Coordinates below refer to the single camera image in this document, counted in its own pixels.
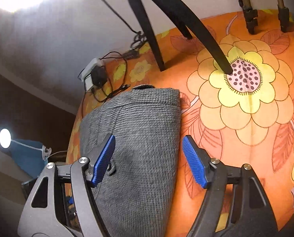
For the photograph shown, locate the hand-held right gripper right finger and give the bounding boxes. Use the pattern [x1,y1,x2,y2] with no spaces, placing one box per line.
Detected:
[182,135,278,237]

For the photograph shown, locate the grey checked pants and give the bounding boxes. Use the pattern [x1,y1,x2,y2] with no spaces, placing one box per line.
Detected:
[79,85,182,237]

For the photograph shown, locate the white clip lamp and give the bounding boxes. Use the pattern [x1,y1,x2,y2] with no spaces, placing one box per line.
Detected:
[0,128,68,161]

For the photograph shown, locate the black cable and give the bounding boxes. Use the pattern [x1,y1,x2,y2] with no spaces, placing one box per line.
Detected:
[78,0,147,103]

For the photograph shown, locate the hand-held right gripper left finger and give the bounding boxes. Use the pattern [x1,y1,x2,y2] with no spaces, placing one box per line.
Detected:
[17,133,116,237]

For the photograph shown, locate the black charger adapter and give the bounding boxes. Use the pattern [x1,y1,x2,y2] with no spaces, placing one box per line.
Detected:
[91,66,107,87]

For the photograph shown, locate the tall metal tripod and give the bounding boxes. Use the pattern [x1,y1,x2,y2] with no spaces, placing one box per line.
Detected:
[236,0,290,35]

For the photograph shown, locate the small black tripod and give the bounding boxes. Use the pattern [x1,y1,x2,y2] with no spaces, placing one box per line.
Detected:
[116,0,234,75]

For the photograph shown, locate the blue container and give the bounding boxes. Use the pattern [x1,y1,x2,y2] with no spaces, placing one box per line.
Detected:
[11,139,49,178]

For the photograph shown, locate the white power strip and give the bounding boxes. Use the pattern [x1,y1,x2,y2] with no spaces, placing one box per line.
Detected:
[78,58,105,91]

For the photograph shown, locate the orange floral bedsheet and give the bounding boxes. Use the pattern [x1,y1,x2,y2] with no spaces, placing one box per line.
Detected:
[66,9,294,237]

